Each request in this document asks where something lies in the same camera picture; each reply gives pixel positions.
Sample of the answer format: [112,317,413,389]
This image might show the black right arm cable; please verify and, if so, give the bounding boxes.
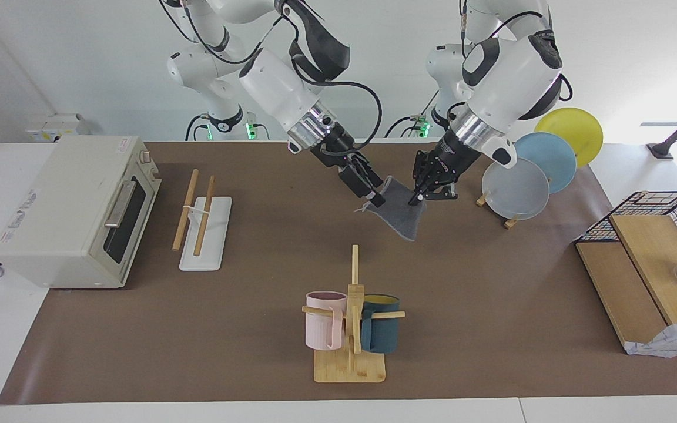
[289,0,384,157]

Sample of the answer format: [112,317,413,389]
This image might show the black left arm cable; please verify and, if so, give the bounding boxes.
[459,0,574,118]

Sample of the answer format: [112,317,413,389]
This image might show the dark teal mug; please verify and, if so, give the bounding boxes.
[360,294,401,354]

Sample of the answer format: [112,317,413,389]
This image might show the wooden plate rack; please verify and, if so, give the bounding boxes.
[475,194,521,230]

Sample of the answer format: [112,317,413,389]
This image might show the yellow plate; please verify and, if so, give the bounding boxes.
[534,107,604,168]

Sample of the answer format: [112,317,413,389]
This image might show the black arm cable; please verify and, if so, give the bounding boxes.
[459,0,574,118]
[289,0,384,157]

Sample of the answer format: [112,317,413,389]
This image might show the pink mug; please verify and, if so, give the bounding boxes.
[306,291,348,351]

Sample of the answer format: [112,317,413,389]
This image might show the wooden shelf box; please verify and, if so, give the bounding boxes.
[575,211,677,353]

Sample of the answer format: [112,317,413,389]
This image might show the light blue plate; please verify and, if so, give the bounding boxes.
[514,132,578,194]

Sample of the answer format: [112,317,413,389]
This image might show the brown table mat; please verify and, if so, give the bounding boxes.
[0,141,677,405]

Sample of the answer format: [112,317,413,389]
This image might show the wooden mug tree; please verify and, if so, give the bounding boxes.
[301,245,405,384]

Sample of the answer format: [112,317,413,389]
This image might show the white towel rack wooden bars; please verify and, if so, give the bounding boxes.
[172,169,233,271]

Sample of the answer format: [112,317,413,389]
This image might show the white marbled paper sheet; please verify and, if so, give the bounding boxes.
[624,317,677,358]

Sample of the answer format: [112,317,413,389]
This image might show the grey plate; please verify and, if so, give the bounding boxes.
[481,157,551,221]

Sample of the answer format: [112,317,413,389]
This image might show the beige toaster oven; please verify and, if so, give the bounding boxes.
[0,135,162,288]

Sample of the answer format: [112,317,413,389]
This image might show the white power strip box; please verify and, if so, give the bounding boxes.
[26,113,89,143]

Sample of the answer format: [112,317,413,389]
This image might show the purple and grey towel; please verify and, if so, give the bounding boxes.
[355,175,427,243]

